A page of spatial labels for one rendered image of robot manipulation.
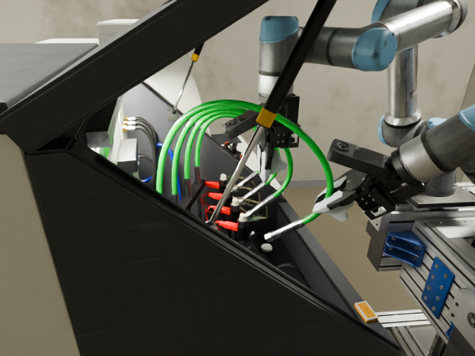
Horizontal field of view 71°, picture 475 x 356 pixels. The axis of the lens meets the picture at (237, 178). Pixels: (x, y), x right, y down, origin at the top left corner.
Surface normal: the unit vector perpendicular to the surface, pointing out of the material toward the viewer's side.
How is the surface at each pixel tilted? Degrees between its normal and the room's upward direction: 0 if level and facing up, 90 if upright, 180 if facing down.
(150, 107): 90
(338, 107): 90
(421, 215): 90
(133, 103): 90
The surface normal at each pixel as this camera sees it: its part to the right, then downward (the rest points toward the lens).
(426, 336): 0.01, -0.90
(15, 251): 0.25, 0.43
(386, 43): 0.62, 0.35
